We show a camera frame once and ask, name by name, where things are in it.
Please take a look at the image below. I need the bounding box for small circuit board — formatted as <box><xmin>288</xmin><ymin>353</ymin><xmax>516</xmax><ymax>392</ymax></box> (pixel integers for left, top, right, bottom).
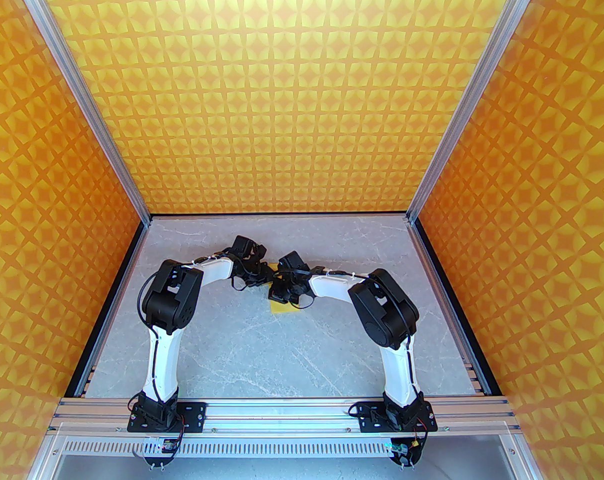
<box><xmin>141</xmin><ymin>437</ymin><xmax>179</xmax><ymax>469</ymax></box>
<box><xmin>389</xmin><ymin>438</ymin><xmax>423</xmax><ymax>468</ymax></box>

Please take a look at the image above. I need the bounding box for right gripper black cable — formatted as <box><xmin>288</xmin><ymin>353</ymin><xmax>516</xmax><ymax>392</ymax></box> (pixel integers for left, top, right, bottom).
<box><xmin>289</xmin><ymin>293</ymin><xmax>319</xmax><ymax>313</ymax></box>

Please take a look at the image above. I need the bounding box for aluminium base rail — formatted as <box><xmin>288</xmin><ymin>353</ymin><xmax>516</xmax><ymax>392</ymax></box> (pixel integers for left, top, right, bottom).
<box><xmin>49</xmin><ymin>397</ymin><xmax>520</xmax><ymax>436</ymax></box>

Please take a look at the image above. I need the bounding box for aluminium table side rail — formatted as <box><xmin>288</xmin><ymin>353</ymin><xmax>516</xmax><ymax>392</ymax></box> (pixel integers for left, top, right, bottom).
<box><xmin>407</xmin><ymin>220</ymin><xmax>494</xmax><ymax>398</ymax></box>
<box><xmin>62</xmin><ymin>220</ymin><xmax>153</xmax><ymax>399</ymax></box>

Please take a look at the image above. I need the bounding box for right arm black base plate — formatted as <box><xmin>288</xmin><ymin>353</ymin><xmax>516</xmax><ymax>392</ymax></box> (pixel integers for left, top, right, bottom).
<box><xmin>357</xmin><ymin>400</ymin><xmax>439</xmax><ymax>434</ymax></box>

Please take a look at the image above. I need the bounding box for slotted cable duct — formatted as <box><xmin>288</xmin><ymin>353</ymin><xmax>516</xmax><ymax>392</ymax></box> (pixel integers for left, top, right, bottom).
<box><xmin>62</xmin><ymin>437</ymin><xmax>513</xmax><ymax>459</ymax></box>

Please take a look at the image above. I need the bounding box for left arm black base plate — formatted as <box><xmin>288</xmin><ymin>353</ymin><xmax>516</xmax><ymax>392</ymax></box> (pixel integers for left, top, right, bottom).
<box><xmin>127</xmin><ymin>400</ymin><xmax>207</xmax><ymax>433</ymax></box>

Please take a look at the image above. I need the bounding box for aluminium frame post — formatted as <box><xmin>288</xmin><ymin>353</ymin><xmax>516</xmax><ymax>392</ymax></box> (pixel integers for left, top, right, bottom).
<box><xmin>406</xmin><ymin>0</ymin><xmax>547</xmax><ymax>225</ymax></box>
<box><xmin>8</xmin><ymin>0</ymin><xmax>151</xmax><ymax>227</ymax></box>

